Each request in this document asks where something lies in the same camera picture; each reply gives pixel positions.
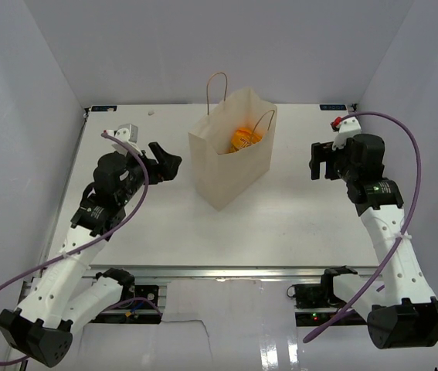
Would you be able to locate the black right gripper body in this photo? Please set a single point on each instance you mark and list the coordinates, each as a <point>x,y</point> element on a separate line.
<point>346,171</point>

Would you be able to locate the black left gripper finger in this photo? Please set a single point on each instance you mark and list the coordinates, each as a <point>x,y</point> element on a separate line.
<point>161,156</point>
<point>169,167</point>

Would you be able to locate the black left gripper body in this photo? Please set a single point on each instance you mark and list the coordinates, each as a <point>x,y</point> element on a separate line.
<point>137,178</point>

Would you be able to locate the orange gummy snack bag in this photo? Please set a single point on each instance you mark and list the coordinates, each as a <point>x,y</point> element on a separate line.
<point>243,138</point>

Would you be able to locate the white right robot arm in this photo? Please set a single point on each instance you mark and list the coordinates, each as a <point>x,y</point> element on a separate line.
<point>404,314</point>

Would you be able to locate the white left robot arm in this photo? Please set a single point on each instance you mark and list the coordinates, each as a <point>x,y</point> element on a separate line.
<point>44,322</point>

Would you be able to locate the beige paper bag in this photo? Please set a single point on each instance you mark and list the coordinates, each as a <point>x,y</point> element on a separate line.
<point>220,176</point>

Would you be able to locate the right XDOF label sticker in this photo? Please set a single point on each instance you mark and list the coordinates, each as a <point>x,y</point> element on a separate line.
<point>332,107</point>

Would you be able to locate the xdof label sticker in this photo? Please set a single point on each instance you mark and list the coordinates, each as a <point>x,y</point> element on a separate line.
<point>103,108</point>
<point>332,107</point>

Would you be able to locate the left XDOF label sticker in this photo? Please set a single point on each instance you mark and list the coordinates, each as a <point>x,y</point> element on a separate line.
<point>103,108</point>

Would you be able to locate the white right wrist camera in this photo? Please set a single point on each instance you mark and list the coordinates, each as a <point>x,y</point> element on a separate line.
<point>344,128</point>

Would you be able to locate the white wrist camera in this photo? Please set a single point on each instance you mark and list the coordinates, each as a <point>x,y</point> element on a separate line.
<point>126,133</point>
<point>344,128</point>

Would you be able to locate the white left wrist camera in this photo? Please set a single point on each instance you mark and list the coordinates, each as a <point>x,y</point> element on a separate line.
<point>126,133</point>

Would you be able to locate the aluminium front frame rail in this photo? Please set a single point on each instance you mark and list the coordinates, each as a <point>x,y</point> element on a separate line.
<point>223,273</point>

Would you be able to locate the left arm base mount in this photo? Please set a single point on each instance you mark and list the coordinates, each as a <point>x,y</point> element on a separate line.
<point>138,306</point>

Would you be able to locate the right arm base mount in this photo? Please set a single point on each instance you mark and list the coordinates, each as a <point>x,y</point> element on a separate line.
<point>311,291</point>

